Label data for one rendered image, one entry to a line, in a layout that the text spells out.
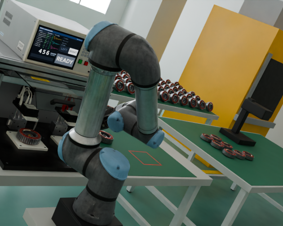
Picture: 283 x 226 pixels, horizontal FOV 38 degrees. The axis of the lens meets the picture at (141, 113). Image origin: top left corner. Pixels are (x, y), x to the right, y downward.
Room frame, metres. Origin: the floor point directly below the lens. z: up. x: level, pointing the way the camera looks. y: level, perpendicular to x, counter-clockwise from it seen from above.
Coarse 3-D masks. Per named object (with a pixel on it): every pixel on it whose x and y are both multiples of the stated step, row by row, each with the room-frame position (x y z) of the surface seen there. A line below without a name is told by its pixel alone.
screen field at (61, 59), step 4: (56, 56) 1.92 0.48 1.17; (60, 56) 1.94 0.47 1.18; (64, 56) 1.95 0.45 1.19; (68, 56) 1.97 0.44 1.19; (56, 60) 1.93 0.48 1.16; (60, 60) 1.94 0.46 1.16; (64, 60) 1.96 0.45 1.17; (68, 60) 1.97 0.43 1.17; (72, 60) 1.99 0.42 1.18; (60, 64) 1.95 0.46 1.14; (64, 64) 1.96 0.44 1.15; (68, 64) 1.98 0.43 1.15; (72, 64) 1.99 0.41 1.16
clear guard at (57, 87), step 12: (36, 84) 1.72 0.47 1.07; (48, 84) 1.80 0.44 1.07; (60, 84) 1.89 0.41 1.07; (36, 96) 1.62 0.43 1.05; (48, 96) 1.67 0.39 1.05; (60, 96) 1.72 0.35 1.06; (72, 96) 1.78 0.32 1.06; (36, 108) 1.60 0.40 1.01; (48, 108) 1.64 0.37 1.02; (60, 108) 1.69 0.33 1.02; (72, 108) 1.74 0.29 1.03
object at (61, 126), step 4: (52, 124) 2.04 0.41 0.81; (56, 124) 2.02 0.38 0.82; (60, 124) 2.05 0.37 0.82; (64, 124) 2.07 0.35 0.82; (52, 128) 2.03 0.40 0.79; (56, 128) 2.02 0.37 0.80; (60, 128) 2.04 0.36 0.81; (64, 128) 2.06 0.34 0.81; (52, 132) 2.02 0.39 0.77; (56, 132) 2.03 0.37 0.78; (60, 132) 2.05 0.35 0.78; (64, 132) 2.07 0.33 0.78
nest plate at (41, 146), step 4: (8, 132) 1.77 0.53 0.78; (12, 132) 1.79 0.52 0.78; (16, 132) 1.81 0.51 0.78; (12, 136) 1.75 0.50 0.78; (12, 140) 1.73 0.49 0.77; (16, 140) 1.73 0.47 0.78; (40, 140) 1.84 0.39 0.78; (16, 144) 1.70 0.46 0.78; (20, 144) 1.70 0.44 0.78; (24, 144) 1.72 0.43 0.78; (28, 144) 1.74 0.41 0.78; (40, 144) 1.80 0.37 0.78; (20, 148) 1.68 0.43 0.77; (24, 148) 1.70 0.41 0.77; (28, 148) 1.71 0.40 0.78; (32, 148) 1.73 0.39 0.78; (36, 148) 1.74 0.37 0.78; (40, 148) 1.76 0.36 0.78; (44, 148) 1.77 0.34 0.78
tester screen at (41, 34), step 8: (40, 32) 1.83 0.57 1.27; (48, 32) 1.86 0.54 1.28; (56, 32) 1.89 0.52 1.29; (40, 40) 1.84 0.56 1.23; (48, 40) 1.87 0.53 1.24; (56, 40) 1.90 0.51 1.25; (64, 40) 1.93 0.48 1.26; (72, 40) 1.96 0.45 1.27; (80, 40) 1.99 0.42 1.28; (32, 48) 1.83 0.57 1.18; (48, 48) 1.88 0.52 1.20; (56, 48) 1.91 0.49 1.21; (32, 56) 1.84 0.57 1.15; (48, 56) 1.89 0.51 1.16; (72, 56) 1.98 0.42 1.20; (56, 64) 1.93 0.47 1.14
